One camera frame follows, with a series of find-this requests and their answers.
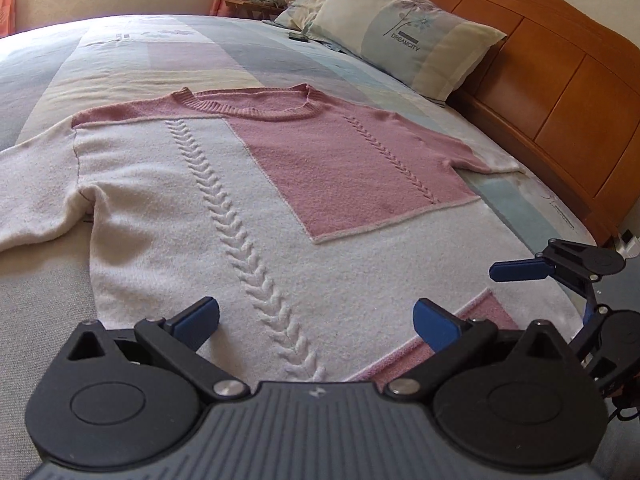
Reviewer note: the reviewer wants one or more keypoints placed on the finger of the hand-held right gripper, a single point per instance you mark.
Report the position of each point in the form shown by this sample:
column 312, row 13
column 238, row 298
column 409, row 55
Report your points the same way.
column 517, row 270
column 590, row 332

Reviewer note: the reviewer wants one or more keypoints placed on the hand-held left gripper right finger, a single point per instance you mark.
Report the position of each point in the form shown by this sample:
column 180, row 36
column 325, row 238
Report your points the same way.
column 435, row 327

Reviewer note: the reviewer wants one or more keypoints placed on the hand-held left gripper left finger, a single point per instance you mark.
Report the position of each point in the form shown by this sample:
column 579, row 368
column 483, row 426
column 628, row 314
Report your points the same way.
column 197, row 322

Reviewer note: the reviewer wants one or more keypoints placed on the pink and white knit sweater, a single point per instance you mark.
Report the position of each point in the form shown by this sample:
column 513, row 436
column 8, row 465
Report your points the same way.
column 200, row 210

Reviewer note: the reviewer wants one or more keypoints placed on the wooden headboard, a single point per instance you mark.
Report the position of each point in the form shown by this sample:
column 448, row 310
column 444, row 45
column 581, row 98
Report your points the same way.
column 560, row 85

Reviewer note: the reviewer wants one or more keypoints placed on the patchwork pillow with flower print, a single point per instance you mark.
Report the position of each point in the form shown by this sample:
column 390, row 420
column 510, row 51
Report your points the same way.
column 400, row 30

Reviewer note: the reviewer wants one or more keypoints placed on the black phone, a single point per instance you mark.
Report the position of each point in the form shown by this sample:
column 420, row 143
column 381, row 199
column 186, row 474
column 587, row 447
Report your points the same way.
column 298, row 36

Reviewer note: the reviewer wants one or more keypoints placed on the wooden nightstand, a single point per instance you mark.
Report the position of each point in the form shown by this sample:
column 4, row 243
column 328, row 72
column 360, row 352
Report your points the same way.
column 250, row 10

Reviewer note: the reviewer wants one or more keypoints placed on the blue patterned pillow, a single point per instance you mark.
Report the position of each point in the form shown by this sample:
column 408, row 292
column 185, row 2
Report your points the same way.
column 300, row 10

